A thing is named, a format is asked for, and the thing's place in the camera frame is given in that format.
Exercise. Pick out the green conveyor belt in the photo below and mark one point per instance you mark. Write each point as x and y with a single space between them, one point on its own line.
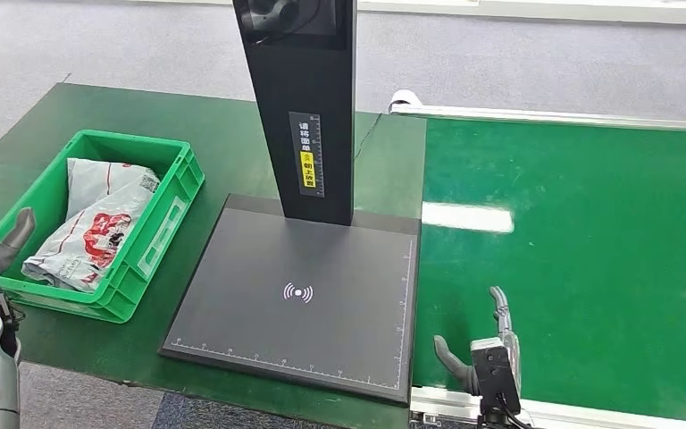
585 195

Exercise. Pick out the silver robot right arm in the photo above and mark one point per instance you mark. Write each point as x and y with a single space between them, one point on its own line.
500 420

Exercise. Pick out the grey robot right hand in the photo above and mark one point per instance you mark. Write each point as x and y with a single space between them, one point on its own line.
511 340

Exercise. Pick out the green plastic crate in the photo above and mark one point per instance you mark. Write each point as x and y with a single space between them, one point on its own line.
159 225

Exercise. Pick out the white conveyor end roller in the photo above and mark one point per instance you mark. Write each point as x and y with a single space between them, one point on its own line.
403 97

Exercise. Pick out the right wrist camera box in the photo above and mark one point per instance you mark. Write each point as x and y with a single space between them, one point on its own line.
494 373

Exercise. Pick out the white plastic mailer package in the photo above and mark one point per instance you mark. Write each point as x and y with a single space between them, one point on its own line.
94 231

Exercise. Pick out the silver conveyor side rail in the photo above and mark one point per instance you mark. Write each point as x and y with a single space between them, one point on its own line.
615 417
556 117

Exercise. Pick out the black weighing device with column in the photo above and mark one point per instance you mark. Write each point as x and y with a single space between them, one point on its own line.
313 266

